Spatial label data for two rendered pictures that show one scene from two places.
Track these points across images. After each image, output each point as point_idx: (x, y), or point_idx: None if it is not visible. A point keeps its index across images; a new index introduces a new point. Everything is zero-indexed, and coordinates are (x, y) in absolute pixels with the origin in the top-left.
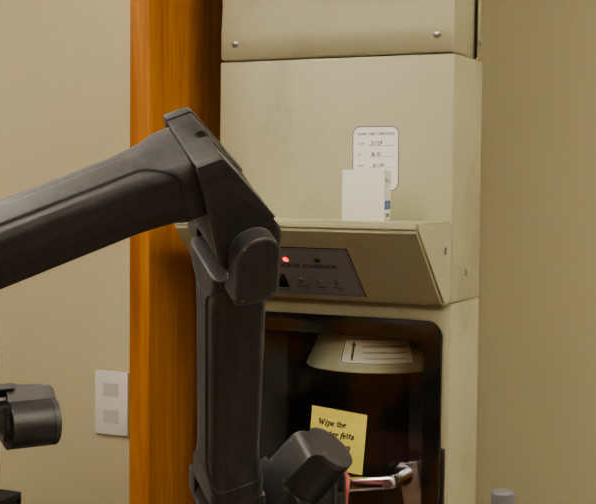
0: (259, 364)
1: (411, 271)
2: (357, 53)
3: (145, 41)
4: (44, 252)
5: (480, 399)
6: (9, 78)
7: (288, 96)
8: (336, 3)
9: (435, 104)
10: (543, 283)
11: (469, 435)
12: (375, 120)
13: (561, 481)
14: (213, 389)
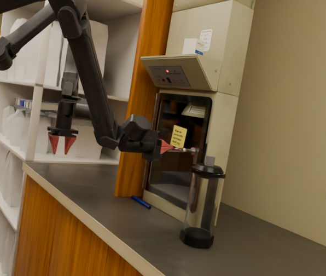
0: (94, 73)
1: (199, 74)
2: (206, 4)
3: (146, 2)
4: None
5: (261, 149)
6: None
7: (186, 21)
8: None
9: (224, 18)
10: (289, 109)
11: (224, 144)
12: (207, 27)
13: (282, 182)
14: (80, 80)
